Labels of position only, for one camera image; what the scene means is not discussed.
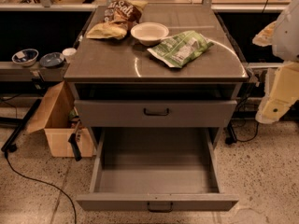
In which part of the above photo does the green chip bag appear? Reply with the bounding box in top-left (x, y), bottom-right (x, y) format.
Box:
top-left (148, 31), bottom-right (213, 68)

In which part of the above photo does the black tool in box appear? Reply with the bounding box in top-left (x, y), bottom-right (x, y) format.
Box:
top-left (68, 121), bottom-right (82, 161)

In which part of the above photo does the blue white bowl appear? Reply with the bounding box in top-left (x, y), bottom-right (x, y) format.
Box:
top-left (12, 49), bottom-right (39, 67)

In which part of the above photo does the cardboard box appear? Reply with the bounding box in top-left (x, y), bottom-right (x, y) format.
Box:
top-left (25, 80), bottom-right (95, 159)

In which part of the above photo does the dark blue bowl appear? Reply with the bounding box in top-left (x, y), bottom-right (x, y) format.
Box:
top-left (39, 52), bottom-right (64, 68)

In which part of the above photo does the grey drawer cabinet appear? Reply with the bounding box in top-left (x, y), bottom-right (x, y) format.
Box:
top-left (64, 4), bottom-right (248, 140)

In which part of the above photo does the grey middle drawer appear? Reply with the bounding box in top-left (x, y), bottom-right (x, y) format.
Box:
top-left (75, 100), bottom-right (236, 128)

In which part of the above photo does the black cable right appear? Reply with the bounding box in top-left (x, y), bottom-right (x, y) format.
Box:
top-left (224, 91), bottom-right (261, 146)

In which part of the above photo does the grey side shelf left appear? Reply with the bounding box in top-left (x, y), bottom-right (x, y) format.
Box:
top-left (0, 62), bottom-right (68, 82)

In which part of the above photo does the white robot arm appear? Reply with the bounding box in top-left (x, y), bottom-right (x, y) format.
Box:
top-left (252, 0), bottom-right (299, 124)

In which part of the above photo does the grey open bottom drawer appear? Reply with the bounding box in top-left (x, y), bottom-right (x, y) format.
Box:
top-left (77, 128), bottom-right (238, 213)

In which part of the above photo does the black floor cable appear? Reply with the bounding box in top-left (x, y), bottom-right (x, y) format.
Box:
top-left (3, 151), bottom-right (78, 224)

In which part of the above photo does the white paper cup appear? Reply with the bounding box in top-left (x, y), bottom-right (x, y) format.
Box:
top-left (63, 48), bottom-right (77, 63)

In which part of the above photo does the black pole on floor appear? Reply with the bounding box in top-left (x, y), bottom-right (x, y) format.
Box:
top-left (0, 99), bottom-right (41, 153)

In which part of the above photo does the brown chip bag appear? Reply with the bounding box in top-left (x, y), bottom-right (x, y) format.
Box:
top-left (87, 0), bottom-right (148, 40)

